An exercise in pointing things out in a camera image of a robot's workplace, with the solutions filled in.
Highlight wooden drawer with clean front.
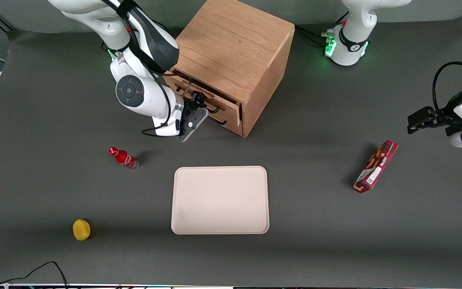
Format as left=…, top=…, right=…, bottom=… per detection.
left=199, top=114, right=243, bottom=137

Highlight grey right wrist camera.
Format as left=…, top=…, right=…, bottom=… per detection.
left=180, top=107, right=210, bottom=142

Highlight small red bottle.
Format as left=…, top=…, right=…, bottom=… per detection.
left=108, top=147, right=140, bottom=170

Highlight black left base cables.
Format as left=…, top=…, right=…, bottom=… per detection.
left=294, top=11, right=350, bottom=48

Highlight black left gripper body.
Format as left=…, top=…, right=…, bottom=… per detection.
left=433, top=108, right=462, bottom=131

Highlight wooden drawer cabinet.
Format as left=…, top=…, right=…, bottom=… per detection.
left=163, top=0, right=296, bottom=138

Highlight wooden drawer with worn front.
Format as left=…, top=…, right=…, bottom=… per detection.
left=164, top=71, right=242, bottom=127

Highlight beige plastic tray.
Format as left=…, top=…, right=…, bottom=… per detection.
left=171, top=166, right=270, bottom=235

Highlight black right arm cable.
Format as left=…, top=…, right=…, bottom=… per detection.
left=102, top=0, right=175, bottom=138

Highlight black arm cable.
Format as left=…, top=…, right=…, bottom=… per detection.
left=432, top=61, right=462, bottom=114
left=102, top=0, right=175, bottom=138

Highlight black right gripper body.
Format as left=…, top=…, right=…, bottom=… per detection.
left=181, top=93, right=207, bottom=130

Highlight yellow round fruit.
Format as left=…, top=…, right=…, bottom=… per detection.
left=73, top=219, right=91, bottom=241

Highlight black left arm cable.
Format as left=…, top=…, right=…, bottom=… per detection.
left=432, top=61, right=462, bottom=114

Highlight black table edge cable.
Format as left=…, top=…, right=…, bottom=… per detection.
left=0, top=261, right=69, bottom=289

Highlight red tartan cookie box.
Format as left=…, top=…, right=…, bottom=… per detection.
left=353, top=139, right=399, bottom=194

